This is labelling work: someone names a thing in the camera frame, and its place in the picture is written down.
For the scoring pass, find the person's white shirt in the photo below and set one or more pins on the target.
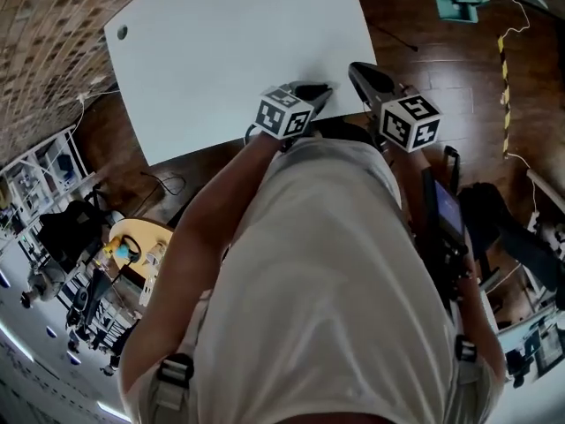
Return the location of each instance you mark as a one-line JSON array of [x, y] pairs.
[[318, 259]]

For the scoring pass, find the person's right forearm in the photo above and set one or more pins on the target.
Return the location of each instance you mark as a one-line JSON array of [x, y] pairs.
[[412, 179]]

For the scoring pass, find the white table top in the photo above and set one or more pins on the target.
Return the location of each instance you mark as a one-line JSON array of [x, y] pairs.
[[220, 60]]

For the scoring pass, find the cluttered white workbench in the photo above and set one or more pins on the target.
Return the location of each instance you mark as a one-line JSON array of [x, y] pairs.
[[538, 342]]

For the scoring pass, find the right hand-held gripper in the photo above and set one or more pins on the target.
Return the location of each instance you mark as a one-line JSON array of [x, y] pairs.
[[408, 122]]

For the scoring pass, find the black office chair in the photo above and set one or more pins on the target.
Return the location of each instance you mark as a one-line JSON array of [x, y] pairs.
[[70, 228], [481, 201]]

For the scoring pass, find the blue round object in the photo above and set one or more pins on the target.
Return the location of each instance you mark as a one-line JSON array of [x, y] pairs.
[[123, 251]]

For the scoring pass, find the yellow drink bottle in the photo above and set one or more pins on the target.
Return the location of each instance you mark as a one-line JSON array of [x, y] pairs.
[[110, 247]]

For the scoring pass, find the person's black trousers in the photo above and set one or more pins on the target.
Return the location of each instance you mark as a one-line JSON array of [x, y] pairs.
[[344, 130]]

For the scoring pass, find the round grey stool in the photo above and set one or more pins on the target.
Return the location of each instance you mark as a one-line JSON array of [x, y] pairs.
[[118, 217]]

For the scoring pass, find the black pendant lamp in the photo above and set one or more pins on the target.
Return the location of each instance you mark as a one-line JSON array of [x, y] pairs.
[[75, 360], [51, 331]]

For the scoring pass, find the white metal shelf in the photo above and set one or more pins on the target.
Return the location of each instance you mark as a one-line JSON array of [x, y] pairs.
[[53, 157]]

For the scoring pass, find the white paper cup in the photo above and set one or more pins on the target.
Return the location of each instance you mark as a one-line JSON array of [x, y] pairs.
[[156, 254]]

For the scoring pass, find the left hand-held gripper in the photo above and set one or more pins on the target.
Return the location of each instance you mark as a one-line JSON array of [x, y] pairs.
[[276, 115]]

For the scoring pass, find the teal dustpan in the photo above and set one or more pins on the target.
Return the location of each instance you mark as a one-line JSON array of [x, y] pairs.
[[446, 5]]

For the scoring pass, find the yellow black striped tape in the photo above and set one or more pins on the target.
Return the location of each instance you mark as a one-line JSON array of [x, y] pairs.
[[505, 95]]

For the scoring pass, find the black headphones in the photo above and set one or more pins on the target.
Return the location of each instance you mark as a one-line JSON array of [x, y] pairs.
[[139, 250]]

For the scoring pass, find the round wooden table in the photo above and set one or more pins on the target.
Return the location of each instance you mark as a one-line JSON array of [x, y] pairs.
[[141, 227]]

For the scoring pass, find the long ceiling light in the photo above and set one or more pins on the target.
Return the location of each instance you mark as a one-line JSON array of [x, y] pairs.
[[115, 412], [15, 342]]

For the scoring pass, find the person's left forearm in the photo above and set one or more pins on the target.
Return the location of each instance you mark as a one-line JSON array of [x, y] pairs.
[[207, 201]]

